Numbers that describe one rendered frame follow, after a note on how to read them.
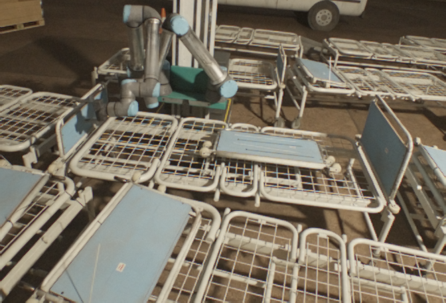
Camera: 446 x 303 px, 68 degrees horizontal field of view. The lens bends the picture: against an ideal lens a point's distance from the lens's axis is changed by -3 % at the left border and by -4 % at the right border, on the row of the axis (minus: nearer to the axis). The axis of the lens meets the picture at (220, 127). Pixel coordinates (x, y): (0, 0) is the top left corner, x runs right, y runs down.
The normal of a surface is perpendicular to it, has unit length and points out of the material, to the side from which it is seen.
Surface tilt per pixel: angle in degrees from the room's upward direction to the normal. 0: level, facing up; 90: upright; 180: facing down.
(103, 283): 7
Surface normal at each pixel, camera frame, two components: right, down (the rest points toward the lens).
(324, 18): 0.02, 0.47
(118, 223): 0.20, -0.85
